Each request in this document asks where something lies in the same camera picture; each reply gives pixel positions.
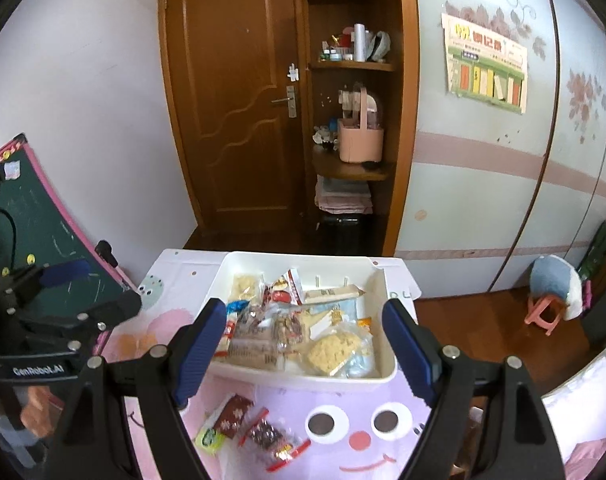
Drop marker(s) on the wall poster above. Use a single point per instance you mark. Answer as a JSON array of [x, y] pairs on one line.
[[483, 70]]

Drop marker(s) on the white red snack bag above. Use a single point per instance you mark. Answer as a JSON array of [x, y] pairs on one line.
[[289, 285]]

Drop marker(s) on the white plastic bin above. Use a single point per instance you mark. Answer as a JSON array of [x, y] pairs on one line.
[[293, 384]]

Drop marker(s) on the pile of mixed snack packs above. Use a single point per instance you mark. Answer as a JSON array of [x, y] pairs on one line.
[[263, 332]]

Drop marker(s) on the cluster of small toiletries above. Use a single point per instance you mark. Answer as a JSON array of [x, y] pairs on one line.
[[335, 50]]

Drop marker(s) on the red edged clear snack packet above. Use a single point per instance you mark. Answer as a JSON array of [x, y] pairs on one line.
[[270, 437]]

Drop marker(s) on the clear plastic roll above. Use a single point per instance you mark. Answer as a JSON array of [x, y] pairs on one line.
[[360, 42]]

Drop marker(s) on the green bag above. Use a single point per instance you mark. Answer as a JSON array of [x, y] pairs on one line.
[[600, 252]]

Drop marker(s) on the white pillow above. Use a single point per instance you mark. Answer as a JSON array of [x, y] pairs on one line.
[[583, 405]]

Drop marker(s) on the small pink stool blue cushion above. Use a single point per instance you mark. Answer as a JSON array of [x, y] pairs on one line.
[[550, 275]]

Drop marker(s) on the wooden corner shelf unit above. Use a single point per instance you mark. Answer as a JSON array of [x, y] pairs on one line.
[[405, 110]]

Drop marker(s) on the stack of folded towels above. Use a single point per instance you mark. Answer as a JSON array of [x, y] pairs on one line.
[[343, 195]]

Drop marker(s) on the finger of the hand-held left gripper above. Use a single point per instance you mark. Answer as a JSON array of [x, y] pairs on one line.
[[65, 271], [118, 310]]

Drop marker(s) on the small plush toys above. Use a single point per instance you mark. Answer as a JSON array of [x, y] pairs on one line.
[[325, 135]]

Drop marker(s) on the yellow noodle block packet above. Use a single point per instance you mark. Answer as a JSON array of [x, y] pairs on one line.
[[333, 352]]

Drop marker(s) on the pink blanket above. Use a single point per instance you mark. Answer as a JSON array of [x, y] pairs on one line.
[[598, 460]]

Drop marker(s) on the floral sliding wardrobe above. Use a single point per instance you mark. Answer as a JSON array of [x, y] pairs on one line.
[[458, 185]]

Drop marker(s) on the clear bag of puffed snack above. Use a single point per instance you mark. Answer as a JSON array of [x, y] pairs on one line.
[[245, 286]]

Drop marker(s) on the pink plastic stool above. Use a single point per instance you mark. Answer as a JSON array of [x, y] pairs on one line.
[[543, 317]]

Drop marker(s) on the white paper note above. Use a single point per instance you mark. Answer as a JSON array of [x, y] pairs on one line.
[[13, 171]]

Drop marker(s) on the green chalkboard with pink frame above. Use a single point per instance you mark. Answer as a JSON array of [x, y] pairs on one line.
[[33, 220]]

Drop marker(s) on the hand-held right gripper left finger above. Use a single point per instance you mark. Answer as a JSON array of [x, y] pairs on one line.
[[203, 355]]

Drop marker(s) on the brown wooden door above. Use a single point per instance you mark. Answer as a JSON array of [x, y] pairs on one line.
[[233, 110]]

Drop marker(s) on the brown snack packet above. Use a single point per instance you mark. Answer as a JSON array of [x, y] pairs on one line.
[[233, 412]]

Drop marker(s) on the black bin under shelf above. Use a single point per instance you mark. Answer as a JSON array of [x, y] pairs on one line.
[[343, 232]]

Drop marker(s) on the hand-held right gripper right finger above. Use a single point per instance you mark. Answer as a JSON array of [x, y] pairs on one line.
[[408, 350]]

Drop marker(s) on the person's left hand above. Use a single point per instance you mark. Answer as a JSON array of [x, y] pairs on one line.
[[35, 410]]

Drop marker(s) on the black easel clamp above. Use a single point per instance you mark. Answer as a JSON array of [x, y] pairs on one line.
[[105, 252]]

